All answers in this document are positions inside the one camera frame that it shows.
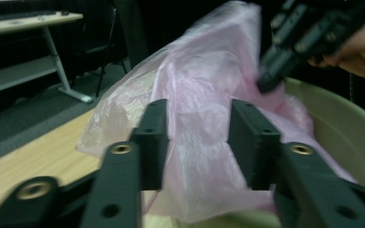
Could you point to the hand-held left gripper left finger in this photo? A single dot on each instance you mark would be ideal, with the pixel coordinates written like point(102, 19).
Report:
point(153, 142)

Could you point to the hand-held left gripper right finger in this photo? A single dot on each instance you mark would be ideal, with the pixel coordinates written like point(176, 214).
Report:
point(253, 142)

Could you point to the pink plastic bag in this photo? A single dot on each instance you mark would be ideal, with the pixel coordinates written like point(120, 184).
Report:
point(202, 79)

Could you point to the green plastic bin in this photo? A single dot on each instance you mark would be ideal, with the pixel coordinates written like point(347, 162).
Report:
point(345, 133)

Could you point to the grey column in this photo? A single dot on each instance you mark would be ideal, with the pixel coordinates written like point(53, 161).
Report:
point(133, 31)

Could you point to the black folding chair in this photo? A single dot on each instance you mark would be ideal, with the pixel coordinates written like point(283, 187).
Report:
point(92, 47)

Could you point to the dark keyboard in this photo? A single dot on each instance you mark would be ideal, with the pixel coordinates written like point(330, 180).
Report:
point(19, 15)

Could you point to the white desk frame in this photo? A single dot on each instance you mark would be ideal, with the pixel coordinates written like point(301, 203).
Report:
point(15, 74)

